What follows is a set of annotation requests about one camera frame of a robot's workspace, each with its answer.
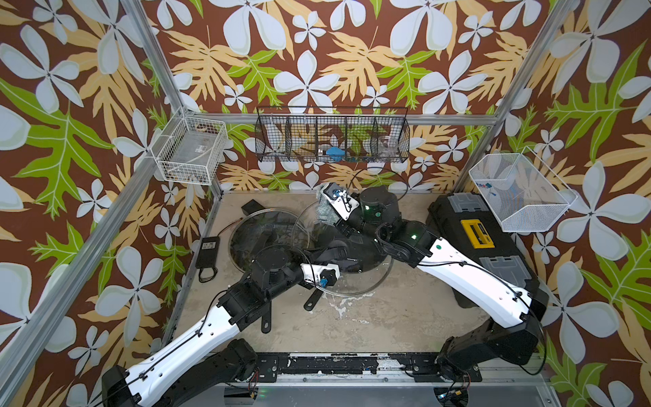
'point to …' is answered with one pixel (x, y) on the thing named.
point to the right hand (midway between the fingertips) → (330, 201)
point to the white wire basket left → (191, 149)
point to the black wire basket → (332, 134)
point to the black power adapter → (208, 251)
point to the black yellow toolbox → (468, 228)
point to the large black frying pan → (258, 229)
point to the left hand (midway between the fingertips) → (322, 244)
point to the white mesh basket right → (525, 194)
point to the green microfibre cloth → (325, 213)
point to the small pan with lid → (336, 263)
